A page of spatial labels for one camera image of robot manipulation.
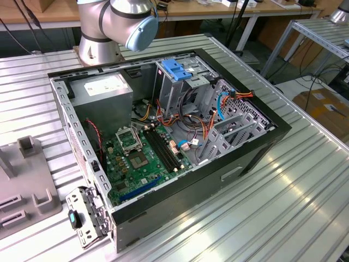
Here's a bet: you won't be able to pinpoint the metal disk bay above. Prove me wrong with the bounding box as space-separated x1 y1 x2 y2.
197 79 275 166

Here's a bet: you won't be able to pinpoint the green motherboard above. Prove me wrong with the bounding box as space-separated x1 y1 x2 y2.
105 124 196 207

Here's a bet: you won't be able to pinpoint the black teal latch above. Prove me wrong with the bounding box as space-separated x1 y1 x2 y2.
67 209 84 230

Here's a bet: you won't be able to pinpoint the grey power supply unit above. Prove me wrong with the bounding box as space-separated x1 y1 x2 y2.
69 71 134 139

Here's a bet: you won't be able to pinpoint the wooden desk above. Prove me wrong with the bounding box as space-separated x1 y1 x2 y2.
0 0 324 32

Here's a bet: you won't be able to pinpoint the blue data wire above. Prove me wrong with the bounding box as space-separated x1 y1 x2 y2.
176 91 237 151

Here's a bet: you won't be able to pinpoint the orange red yellow power wire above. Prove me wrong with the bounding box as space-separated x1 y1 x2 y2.
222 90 255 109

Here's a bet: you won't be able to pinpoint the blue expansion slot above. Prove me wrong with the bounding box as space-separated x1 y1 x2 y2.
119 174 162 203

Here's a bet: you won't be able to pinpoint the yellow black power wires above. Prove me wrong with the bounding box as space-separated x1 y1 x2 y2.
133 98 154 123

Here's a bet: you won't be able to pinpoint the black open PC case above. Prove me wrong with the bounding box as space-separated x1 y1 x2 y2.
47 48 292 254

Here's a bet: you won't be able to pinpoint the blue plastic drive latch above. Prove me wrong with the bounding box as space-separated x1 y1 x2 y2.
160 58 197 82

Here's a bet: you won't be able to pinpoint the thin front panel wires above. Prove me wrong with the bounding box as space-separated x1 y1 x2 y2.
187 128 209 150

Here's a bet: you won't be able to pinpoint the black tripod stand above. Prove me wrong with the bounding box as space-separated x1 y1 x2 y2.
225 0 250 57

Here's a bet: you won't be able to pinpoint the CPU socket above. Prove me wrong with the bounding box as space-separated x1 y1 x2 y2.
129 153 150 170

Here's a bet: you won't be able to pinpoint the metal card retention bracket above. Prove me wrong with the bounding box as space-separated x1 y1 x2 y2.
64 185 113 251

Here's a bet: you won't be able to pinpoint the metal socket cover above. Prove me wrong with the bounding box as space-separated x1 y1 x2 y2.
115 126 143 157

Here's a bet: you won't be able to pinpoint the grey parts rack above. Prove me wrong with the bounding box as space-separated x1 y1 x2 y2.
0 135 64 241

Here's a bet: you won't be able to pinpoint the labelled cardboard box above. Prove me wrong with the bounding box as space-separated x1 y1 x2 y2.
293 88 349 134

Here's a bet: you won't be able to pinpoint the orange red wire bundle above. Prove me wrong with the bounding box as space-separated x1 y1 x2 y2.
155 97 216 143

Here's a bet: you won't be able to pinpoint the RAM slot white clips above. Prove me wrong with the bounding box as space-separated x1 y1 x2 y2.
154 126 184 169
146 128 178 172

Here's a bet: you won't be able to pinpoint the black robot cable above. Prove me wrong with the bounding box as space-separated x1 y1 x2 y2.
0 0 46 55

